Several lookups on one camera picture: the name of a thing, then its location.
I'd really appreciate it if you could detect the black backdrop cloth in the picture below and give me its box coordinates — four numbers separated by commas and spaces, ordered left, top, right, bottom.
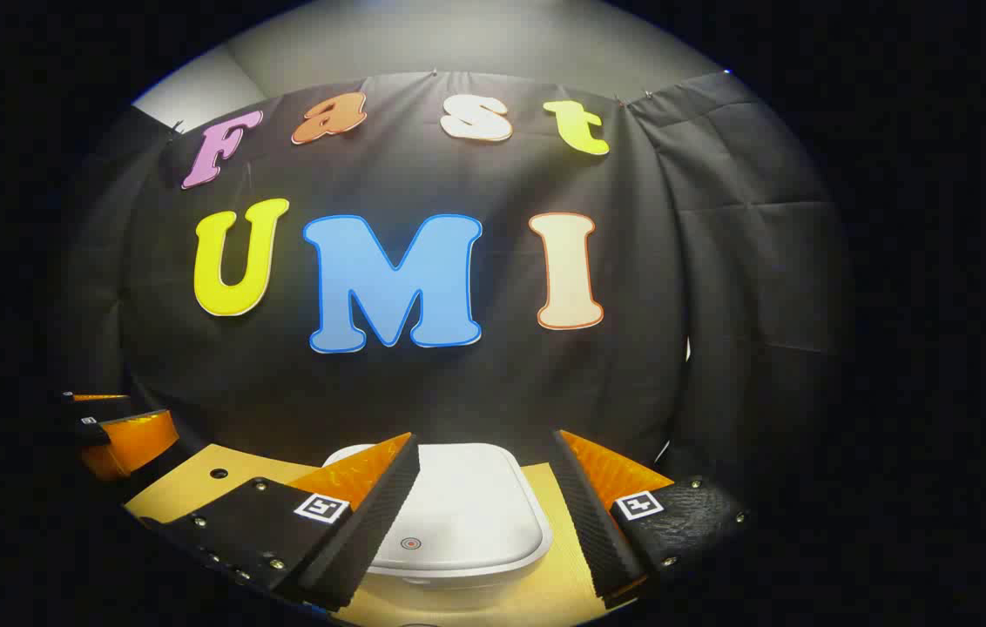
49, 70, 851, 528

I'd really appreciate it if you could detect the white desktop garbage bin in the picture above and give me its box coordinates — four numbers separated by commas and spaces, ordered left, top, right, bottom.
321, 442, 555, 593

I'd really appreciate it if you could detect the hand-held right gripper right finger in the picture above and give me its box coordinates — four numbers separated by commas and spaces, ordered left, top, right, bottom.
550, 428, 753, 610

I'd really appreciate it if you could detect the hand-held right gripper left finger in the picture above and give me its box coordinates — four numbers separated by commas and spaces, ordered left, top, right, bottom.
138, 431, 422, 613

